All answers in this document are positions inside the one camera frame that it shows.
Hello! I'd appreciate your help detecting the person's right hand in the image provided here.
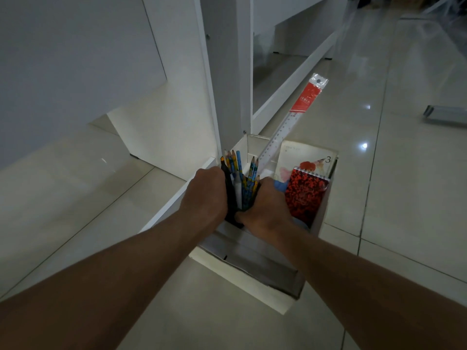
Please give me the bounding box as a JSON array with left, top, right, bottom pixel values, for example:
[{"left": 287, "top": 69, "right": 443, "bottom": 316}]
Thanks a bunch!
[{"left": 235, "top": 177, "right": 293, "bottom": 242}]

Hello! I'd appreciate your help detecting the person's left hand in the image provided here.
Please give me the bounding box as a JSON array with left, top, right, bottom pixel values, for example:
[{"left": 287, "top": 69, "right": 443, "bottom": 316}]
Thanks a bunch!
[{"left": 180, "top": 167, "right": 229, "bottom": 230}]

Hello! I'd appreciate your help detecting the black pen holder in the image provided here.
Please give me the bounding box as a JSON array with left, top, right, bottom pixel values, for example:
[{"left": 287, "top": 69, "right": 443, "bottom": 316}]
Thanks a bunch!
[{"left": 220, "top": 162, "right": 260, "bottom": 229}]

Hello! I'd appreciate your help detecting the person's right forearm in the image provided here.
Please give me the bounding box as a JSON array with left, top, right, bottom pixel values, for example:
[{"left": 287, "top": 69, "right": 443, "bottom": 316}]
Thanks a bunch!
[{"left": 272, "top": 225, "right": 467, "bottom": 350}]

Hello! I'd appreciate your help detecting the person's left forearm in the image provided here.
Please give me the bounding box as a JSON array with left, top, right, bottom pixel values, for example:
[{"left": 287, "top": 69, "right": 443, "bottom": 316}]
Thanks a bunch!
[{"left": 0, "top": 211, "right": 219, "bottom": 350}]

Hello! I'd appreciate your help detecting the bundle of coloured pencils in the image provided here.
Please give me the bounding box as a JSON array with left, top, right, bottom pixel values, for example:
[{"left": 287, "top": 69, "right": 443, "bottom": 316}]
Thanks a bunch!
[{"left": 223, "top": 149, "right": 260, "bottom": 210}]

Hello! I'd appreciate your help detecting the white cardboard box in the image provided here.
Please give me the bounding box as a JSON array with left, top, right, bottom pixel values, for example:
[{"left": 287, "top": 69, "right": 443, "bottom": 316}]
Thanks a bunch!
[{"left": 189, "top": 133, "right": 339, "bottom": 315}]

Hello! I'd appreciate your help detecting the red spiral notebook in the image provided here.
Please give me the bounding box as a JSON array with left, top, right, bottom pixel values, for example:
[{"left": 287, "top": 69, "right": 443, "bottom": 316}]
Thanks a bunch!
[{"left": 284, "top": 167, "right": 330, "bottom": 228}]

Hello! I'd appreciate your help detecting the white picture book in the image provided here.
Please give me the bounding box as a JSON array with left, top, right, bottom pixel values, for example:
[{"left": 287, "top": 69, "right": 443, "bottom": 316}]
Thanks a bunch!
[{"left": 274, "top": 140, "right": 338, "bottom": 183}]

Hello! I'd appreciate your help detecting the clear ruler in red-labelled sleeve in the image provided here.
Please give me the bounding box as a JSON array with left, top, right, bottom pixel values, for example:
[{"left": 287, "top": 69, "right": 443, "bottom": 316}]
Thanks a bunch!
[{"left": 255, "top": 73, "right": 329, "bottom": 175}]

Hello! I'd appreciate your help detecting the white shelf unit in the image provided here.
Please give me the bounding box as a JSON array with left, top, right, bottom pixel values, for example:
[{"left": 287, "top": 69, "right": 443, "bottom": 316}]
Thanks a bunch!
[{"left": 106, "top": 0, "right": 351, "bottom": 234}]

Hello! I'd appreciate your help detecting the grey metal bar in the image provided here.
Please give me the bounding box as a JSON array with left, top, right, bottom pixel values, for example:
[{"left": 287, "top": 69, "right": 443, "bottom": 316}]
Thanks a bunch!
[{"left": 423, "top": 104, "right": 467, "bottom": 125}]

